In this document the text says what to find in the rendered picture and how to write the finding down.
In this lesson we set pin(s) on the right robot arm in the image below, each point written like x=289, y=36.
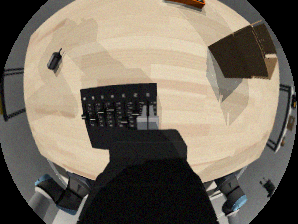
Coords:
x=235, y=199

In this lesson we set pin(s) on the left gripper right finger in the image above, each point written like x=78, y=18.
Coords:
x=152, y=120

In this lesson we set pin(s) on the black lighting desk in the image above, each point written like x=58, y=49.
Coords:
x=127, y=100

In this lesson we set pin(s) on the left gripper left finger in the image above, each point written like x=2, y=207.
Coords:
x=142, y=121

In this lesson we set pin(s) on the brown cardboard box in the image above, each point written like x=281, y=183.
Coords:
x=240, y=56

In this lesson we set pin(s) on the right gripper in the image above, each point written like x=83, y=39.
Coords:
x=271, y=187

